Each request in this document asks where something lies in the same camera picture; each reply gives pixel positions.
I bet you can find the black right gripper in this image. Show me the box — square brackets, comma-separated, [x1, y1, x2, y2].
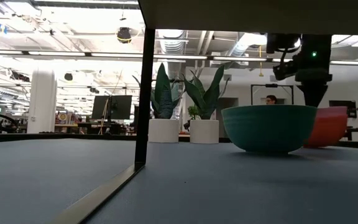
[295, 34, 334, 108]

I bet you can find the large pink bowl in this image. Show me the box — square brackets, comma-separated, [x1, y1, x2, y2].
[303, 106, 349, 149]

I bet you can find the large blue bowl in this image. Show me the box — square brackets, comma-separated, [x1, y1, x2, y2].
[221, 104, 318, 155]

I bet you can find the black computer monitor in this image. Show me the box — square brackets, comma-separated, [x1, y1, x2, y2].
[328, 100, 357, 119]
[91, 95, 133, 121]

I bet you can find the green plant in white pot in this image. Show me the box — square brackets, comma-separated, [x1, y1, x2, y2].
[183, 63, 229, 145]
[132, 62, 186, 144]

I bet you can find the small green plant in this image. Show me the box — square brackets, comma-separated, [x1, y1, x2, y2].
[187, 105, 200, 121]

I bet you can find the blue table mat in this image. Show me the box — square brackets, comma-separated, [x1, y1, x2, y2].
[0, 138, 358, 224]

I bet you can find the black round ceiling device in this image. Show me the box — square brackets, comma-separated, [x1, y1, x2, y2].
[116, 27, 133, 44]

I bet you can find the long light bar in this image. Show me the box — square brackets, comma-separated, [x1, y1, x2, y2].
[0, 49, 358, 67]

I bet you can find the colourful printed box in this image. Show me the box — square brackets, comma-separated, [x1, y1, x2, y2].
[57, 112, 76, 126]

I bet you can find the white column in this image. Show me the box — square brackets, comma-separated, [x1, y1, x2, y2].
[26, 68, 58, 134]

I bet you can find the black stand frame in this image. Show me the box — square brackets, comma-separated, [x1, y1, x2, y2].
[250, 83, 295, 106]

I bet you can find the yellow hanging cord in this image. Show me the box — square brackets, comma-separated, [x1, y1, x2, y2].
[257, 45, 265, 78]

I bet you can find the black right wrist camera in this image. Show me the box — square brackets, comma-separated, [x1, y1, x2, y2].
[265, 33, 302, 82]

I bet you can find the silver ventilation duct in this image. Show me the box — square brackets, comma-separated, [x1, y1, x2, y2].
[155, 29, 188, 80]

